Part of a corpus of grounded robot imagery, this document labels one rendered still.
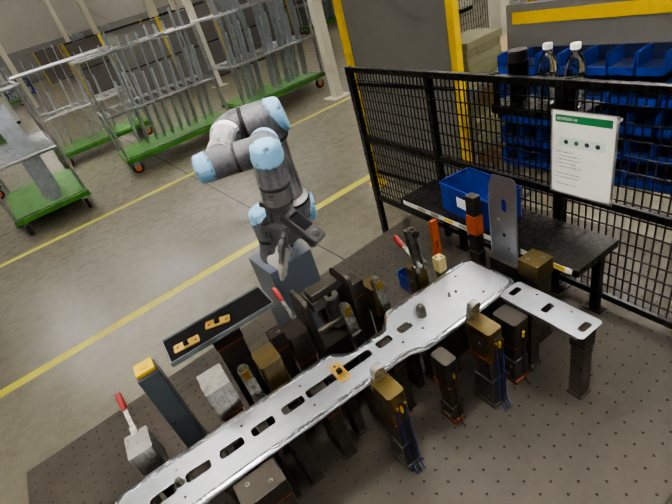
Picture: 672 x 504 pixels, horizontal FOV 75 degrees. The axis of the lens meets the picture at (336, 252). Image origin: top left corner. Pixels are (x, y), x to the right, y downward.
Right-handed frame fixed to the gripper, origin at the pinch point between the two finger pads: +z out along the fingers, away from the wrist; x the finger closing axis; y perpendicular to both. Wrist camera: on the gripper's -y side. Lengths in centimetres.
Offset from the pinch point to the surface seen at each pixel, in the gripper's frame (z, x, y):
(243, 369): 31.3, 19.1, 15.2
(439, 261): 31, -48, -23
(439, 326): 35, -23, -32
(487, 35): 16, -289, 25
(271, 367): 34.1, 13.4, 9.4
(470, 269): 35, -53, -33
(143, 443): 38, 49, 31
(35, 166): 150, -181, 587
